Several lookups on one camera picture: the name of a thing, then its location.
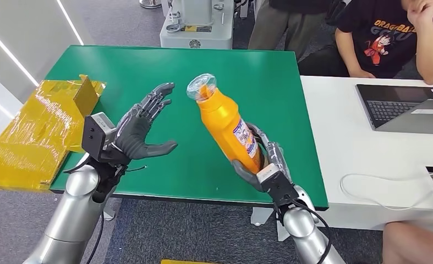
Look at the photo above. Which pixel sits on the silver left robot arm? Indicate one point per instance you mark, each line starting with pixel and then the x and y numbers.
pixel 70 215

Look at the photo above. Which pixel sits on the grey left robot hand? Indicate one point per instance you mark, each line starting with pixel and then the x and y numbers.
pixel 136 135

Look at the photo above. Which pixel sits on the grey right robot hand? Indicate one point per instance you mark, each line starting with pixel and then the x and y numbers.
pixel 278 156

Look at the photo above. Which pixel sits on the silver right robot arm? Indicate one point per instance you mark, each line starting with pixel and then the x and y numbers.
pixel 303 233

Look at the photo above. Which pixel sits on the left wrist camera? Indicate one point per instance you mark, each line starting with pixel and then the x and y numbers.
pixel 94 136

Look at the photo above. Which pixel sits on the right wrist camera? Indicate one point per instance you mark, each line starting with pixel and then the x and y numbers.
pixel 280 186

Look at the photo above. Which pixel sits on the person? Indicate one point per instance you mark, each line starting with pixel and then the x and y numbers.
pixel 413 244
pixel 380 40
pixel 274 25

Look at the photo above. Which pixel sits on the white desk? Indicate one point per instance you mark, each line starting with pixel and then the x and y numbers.
pixel 347 145

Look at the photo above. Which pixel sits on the grey laptop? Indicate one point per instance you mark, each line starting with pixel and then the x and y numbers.
pixel 391 109

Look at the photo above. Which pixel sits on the orange plastic bottle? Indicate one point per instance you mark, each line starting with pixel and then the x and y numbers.
pixel 223 124

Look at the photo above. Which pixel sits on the white machine base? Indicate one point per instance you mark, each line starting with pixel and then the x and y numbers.
pixel 198 32

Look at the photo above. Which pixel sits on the green table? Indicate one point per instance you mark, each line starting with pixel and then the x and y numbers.
pixel 201 164

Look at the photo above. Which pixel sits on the yellow taped cardboard box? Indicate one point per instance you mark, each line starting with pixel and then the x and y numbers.
pixel 30 138

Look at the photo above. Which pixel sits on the yellow object on floor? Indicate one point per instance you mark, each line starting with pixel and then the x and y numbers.
pixel 187 262

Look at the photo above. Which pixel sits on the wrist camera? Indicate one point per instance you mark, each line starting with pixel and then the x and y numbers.
pixel 280 186
pixel 94 136

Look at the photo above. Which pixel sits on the chrome stand base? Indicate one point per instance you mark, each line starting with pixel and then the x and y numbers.
pixel 150 4

